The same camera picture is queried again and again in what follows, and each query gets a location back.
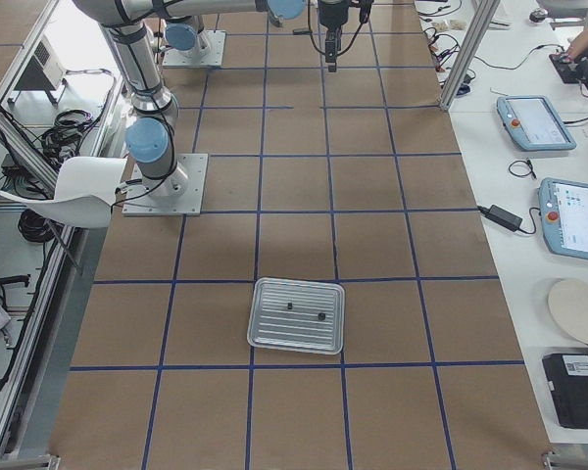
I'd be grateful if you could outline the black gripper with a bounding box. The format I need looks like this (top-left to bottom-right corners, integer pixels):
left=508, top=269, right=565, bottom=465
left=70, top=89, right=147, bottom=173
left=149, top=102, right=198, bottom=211
left=318, top=0, right=349, bottom=72

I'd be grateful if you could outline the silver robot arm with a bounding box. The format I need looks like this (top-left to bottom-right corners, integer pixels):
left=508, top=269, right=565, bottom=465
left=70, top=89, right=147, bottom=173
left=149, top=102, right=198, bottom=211
left=74, top=1, right=273, bottom=197
left=153, top=1, right=369, bottom=72

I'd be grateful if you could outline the silver ribbed metal tray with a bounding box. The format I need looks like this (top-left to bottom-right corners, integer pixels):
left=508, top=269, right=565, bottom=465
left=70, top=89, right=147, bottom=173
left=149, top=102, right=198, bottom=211
left=247, top=277, right=346, bottom=355

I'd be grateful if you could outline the grey brake pad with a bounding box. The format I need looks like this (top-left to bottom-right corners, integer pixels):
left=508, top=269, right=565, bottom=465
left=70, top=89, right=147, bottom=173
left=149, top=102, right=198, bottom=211
left=292, top=28, right=312, bottom=35

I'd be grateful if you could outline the far blue teach pendant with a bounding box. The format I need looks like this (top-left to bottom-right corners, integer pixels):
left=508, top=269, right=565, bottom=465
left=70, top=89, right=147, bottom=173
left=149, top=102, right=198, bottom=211
left=496, top=95, right=576, bottom=152

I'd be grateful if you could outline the blue teach pendant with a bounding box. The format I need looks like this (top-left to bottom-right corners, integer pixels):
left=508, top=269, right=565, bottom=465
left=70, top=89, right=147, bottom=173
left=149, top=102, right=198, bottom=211
left=538, top=178, right=588, bottom=259
left=496, top=95, right=576, bottom=152

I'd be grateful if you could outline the black power adapter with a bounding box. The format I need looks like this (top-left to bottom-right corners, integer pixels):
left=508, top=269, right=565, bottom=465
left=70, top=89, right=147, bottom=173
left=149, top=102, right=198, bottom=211
left=477, top=205, right=522, bottom=232

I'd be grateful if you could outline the grey electronics box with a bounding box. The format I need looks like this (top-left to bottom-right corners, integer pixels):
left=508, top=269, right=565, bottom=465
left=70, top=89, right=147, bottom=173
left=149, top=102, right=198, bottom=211
left=7, top=34, right=68, bottom=106

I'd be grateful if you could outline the white plastic chair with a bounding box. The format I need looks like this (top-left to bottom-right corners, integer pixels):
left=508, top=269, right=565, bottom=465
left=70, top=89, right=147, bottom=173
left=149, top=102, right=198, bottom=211
left=0, top=157, right=126, bottom=229

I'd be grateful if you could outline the near blue teach pendant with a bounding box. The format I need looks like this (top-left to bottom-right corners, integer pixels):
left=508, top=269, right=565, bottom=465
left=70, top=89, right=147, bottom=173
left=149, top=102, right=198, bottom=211
left=538, top=178, right=588, bottom=259

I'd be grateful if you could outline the beige round plate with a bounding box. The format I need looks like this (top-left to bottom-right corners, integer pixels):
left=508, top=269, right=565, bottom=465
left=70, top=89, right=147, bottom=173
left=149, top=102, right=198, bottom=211
left=548, top=279, right=588, bottom=345

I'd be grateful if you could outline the black flat box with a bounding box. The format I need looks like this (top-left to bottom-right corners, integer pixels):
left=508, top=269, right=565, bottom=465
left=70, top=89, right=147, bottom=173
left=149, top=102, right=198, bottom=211
left=542, top=353, right=588, bottom=430

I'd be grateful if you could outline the aluminium frame post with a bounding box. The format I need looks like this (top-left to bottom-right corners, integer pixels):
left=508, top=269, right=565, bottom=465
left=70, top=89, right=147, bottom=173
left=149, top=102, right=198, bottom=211
left=439, top=0, right=500, bottom=111

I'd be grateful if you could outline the black cable bundle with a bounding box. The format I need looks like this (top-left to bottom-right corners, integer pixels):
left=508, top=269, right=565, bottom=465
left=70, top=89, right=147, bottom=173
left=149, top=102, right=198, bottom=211
left=38, top=110, right=97, bottom=163

